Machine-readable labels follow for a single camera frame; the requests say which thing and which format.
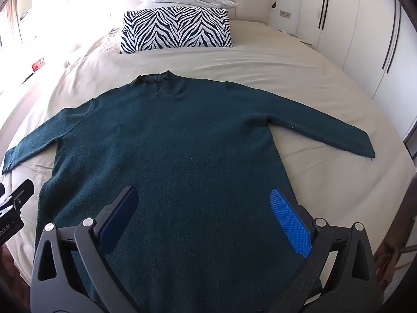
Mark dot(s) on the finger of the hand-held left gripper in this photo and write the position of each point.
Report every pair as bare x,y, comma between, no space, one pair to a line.
23,193

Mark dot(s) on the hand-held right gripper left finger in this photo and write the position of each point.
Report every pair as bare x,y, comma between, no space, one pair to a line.
119,215

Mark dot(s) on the bed with beige sheet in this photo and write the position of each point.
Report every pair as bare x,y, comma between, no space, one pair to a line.
260,65

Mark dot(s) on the white wardrobe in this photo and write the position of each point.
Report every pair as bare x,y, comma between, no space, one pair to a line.
358,39

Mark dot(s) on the wall socket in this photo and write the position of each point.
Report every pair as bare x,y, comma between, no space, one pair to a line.
285,13

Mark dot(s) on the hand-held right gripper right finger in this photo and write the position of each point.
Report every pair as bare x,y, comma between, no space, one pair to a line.
290,221

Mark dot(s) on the zebra print pillow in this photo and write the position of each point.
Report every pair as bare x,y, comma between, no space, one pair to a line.
176,29

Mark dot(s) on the dark green sweater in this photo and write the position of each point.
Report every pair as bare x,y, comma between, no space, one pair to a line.
182,156

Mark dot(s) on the small red box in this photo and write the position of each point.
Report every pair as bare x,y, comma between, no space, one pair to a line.
37,65

